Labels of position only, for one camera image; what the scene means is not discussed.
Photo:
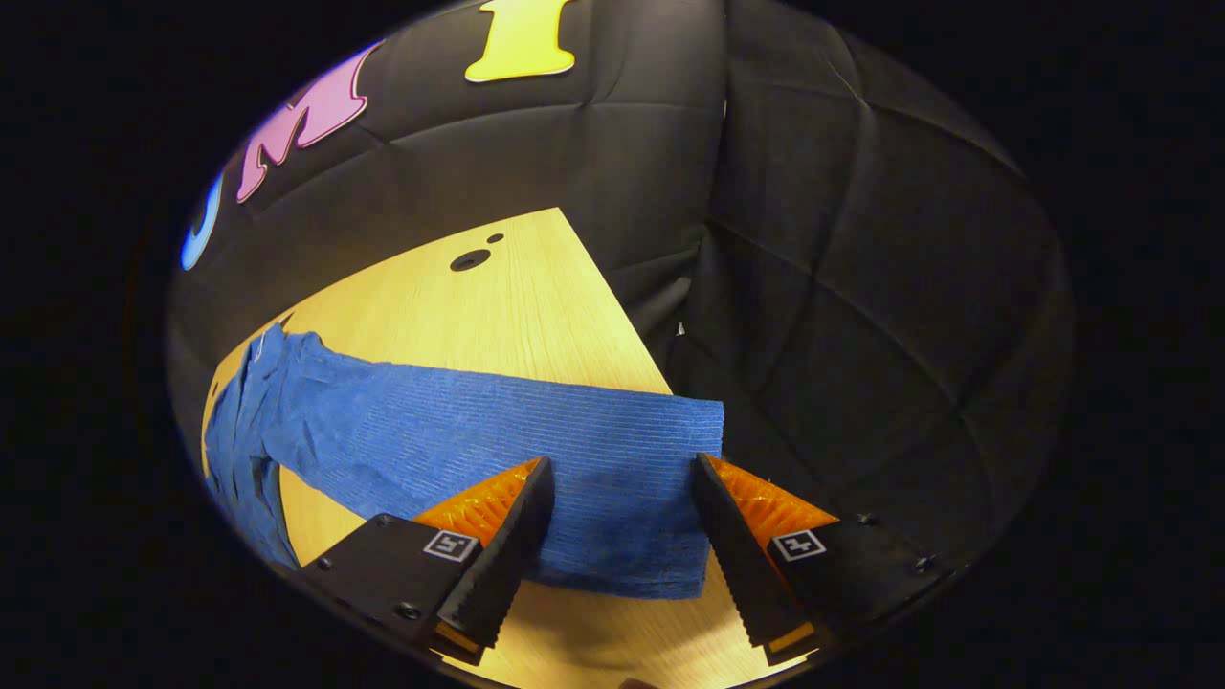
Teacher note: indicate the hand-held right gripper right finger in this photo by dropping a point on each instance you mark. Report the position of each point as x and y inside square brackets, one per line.
[737, 565]

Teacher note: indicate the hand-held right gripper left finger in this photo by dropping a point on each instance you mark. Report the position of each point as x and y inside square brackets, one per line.
[507, 565]

